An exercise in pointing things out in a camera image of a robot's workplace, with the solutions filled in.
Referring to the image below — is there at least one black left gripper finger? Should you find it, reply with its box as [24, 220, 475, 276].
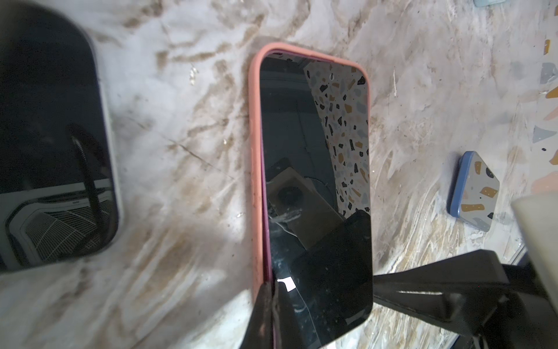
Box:
[239, 282, 273, 349]

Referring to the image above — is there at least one silver smartphone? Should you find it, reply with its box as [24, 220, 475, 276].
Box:
[1, 1, 119, 273]

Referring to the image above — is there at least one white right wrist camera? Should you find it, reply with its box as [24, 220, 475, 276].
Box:
[511, 192, 557, 308]

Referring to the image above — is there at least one blue smartphone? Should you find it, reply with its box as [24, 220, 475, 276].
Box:
[448, 151, 500, 232]

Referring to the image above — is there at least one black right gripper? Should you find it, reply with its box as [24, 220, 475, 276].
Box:
[373, 250, 557, 348]

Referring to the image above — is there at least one pink silicone phone case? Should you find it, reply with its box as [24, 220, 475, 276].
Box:
[248, 42, 369, 299]

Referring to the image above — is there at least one light blue phone case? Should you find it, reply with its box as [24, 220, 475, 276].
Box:
[473, 0, 506, 7]

